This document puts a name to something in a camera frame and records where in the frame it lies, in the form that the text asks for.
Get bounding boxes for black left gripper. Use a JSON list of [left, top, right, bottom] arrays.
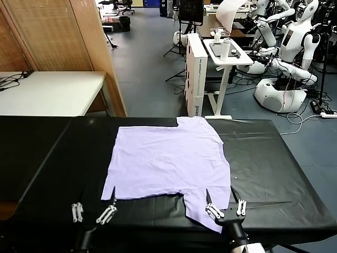
[[71, 186, 118, 253]]

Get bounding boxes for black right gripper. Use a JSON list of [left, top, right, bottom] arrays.
[[204, 185, 250, 245]]

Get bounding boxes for light purple t-shirt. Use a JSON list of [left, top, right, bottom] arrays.
[[101, 115, 232, 234]]

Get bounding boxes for round white robot base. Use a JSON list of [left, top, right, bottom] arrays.
[[172, 30, 189, 45]]

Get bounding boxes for large black table cover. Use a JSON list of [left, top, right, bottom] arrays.
[[10, 115, 337, 247]]

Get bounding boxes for white rectangular table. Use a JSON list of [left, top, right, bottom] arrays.
[[0, 71, 109, 117]]

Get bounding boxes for tall white cardboard box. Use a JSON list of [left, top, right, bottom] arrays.
[[184, 33, 209, 119]]

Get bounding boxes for black monitor stand legs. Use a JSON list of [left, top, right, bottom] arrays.
[[165, 67, 187, 95]]

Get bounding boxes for white standing desk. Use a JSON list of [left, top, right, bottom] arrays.
[[202, 38, 255, 119]]

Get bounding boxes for white thermos bottle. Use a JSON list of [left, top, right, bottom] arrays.
[[220, 37, 232, 61]]

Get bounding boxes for grey tablet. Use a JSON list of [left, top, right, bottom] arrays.
[[209, 41, 224, 57]]

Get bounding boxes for tall black tripod pole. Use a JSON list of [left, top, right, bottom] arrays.
[[314, 23, 334, 106]]

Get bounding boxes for small white desk gadget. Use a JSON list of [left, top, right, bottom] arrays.
[[210, 26, 232, 42]]

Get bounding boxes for black tripod stand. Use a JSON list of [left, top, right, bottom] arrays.
[[163, 15, 186, 57]]

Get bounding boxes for brown wooden desk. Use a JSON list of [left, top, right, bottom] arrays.
[[197, 22, 255, 40]]

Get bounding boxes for white humanoid robot with base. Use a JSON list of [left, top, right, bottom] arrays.
[[254, 0, 322, 113]]

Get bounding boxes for wooden folding screen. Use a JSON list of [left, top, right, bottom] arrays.
[[0, 0, 128, 117]]

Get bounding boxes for black trash bin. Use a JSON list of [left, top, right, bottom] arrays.
[[118, 15, 132, 32]]

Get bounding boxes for large curved white sheet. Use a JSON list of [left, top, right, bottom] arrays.
[[216, 0, 247, 34]]

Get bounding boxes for black monitor screen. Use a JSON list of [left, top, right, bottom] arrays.
[[179, 0, 205, 27]]

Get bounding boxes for black office chair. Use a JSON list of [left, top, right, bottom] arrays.
[[115, 0, 135, 15]]

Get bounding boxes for dark grey cabinet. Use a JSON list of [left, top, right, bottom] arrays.
[[159, 0, 174, 16]]

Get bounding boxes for white floor cable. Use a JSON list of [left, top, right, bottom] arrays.
[[280, 112, 323, 135]]

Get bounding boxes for black cables bundle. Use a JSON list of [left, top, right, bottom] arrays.
[[0, 71, 27, 92]]

